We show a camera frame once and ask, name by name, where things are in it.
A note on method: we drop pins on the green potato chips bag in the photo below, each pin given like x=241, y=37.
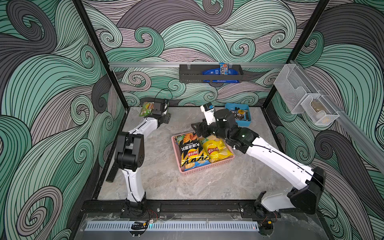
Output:
x=147, y=109

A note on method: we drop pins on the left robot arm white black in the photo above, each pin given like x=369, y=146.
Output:
x=130, y=153

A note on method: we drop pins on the small clear wall bin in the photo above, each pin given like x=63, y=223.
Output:
x=319, y=110

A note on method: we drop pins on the yellow potato chips bag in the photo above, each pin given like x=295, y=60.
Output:
x=216, y=148

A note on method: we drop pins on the pink plastic basket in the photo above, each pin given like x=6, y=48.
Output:
x=197, y=169

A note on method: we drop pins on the small blue snack pack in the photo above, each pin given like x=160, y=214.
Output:
x=224, y=69

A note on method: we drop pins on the blue tray with small items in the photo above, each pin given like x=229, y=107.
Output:
x=241, y=112

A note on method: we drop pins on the black frame post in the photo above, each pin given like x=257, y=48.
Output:
x=95, y=41
x=307, y=14

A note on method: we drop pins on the aluminium rail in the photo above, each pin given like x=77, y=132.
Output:
x=177, y=64
x=371, y=150

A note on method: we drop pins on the left black frame post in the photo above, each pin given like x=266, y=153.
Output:
x=95, y=41

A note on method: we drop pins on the black potato chips bag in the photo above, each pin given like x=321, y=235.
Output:
x=190, y=148

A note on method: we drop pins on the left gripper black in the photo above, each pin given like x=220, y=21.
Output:
x=167, y=118

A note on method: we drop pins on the black wall shelf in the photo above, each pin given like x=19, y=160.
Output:
x=193, y=73

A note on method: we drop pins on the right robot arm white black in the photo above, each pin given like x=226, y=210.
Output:
x=308, y=183

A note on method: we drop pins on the right black frame post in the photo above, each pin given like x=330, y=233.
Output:
x=307, y=14

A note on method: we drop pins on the right aluminium rail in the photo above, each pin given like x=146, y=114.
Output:
x=371, y=150

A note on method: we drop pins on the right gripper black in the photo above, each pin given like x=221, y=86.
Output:
x=204, y=126

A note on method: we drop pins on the blue potato chips bag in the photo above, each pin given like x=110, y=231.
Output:
x=196, y=164

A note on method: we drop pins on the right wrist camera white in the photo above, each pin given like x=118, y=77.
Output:
x=209, y=111

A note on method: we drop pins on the blue cookie package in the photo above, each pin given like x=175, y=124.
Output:
x=217, y=71

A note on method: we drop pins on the back aluminium rail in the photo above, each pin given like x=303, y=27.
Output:
x=177, y=64

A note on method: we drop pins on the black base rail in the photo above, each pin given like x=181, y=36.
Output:
x=246, y=208

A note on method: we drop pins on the large clear wall bin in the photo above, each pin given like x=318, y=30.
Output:
x=294, y=85

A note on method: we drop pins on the white slotted cable duct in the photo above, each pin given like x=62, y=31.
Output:
x=174, y=226

